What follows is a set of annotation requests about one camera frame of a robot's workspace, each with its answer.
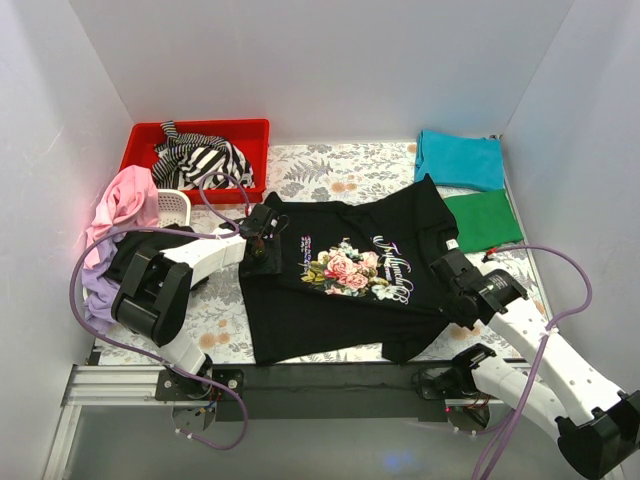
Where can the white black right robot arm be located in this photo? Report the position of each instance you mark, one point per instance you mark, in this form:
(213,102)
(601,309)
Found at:
(594,422)

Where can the folded blue t shirt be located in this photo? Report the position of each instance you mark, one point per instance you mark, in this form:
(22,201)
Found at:
(453,161)

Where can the black shirt in basket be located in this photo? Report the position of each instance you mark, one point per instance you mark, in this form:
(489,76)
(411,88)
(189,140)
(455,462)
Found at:
(132,242)

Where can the aluminium frame rail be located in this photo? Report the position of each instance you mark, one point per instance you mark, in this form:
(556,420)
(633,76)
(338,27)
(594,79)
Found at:
(136,385)

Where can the lavender shirt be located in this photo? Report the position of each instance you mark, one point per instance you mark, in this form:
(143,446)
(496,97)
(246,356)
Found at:
(101,291)

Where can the black floral print t shirt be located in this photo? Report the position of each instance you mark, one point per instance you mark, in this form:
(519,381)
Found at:
(353,275)

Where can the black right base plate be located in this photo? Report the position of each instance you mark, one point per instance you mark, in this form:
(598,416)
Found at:
(449,383)

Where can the folded green t shirt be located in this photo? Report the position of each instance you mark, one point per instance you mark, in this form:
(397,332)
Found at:
(484,220)

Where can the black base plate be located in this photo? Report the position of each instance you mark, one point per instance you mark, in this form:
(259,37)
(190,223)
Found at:
(174,387)
(449,383)

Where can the white plastic laundry basket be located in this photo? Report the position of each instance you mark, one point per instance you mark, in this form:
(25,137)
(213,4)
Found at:
(174,210)

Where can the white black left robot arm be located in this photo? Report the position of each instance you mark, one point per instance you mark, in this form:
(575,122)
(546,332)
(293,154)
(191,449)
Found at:
(153,296)

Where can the floral patterned table mat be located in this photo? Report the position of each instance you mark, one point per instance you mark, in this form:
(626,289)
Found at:
(354,174)

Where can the black white striped shirt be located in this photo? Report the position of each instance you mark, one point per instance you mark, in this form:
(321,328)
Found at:
(185,161)

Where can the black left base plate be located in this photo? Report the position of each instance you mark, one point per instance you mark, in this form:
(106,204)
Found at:
(174,387)

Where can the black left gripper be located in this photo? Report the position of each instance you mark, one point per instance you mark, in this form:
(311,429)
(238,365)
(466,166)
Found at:
(261,248)

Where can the pink shirt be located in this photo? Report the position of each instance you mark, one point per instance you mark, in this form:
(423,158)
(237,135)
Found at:
(131,199)

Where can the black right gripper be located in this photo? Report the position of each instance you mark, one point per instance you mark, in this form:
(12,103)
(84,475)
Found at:
(451,267)

